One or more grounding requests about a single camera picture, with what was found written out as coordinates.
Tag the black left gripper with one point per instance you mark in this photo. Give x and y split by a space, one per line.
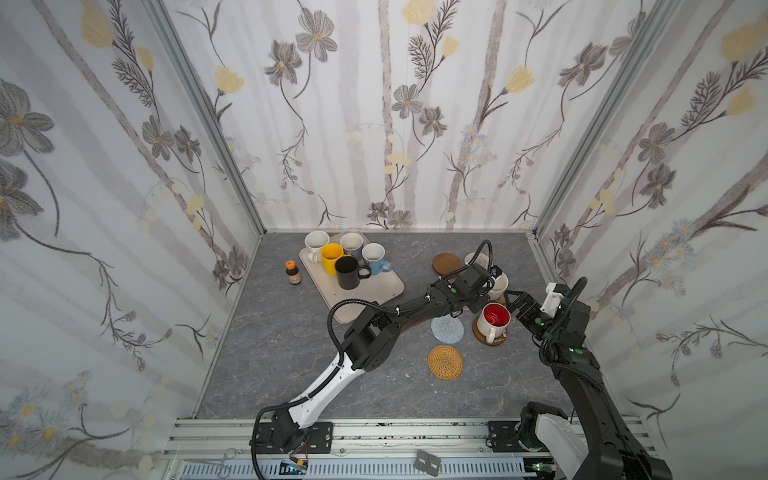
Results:
486 285

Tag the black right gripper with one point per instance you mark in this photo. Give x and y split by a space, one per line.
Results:
522 304

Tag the multicolour woven round coaster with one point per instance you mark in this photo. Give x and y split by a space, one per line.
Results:
481 259

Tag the plain white mug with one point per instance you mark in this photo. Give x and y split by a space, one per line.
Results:
500 286

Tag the dark brown round wooden coaster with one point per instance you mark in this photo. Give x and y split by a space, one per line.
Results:
447 264

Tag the white mug red interior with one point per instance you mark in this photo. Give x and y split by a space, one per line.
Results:
492 320

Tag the glossy brown round coaster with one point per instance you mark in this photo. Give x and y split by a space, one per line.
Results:
482 338

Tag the grey-blue woven round coaster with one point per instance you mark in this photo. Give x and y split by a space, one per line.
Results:
447 329

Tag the rattan wicker round coaster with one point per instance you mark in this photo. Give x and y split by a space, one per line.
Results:
445 362

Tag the beige plastic tray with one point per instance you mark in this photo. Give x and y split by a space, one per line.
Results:
380 288

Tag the blue floral mug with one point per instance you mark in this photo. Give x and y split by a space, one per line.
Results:
374 256

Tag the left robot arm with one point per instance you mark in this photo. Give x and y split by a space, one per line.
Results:
365 346

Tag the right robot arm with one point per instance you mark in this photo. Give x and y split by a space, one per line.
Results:
609 450

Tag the black cup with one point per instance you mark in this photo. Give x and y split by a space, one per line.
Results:
350 273

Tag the lavender white cup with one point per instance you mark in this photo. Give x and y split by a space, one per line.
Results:
352 244

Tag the yellow cup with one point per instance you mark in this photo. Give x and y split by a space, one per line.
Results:
330 254

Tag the white speckled mug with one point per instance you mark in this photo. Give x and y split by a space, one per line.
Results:
314 242

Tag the brown bottle orange cap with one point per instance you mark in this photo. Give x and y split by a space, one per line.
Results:
293 272

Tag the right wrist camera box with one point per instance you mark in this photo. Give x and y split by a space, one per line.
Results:
555 294

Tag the aluminium frame rail base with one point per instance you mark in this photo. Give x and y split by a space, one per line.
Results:
449 448

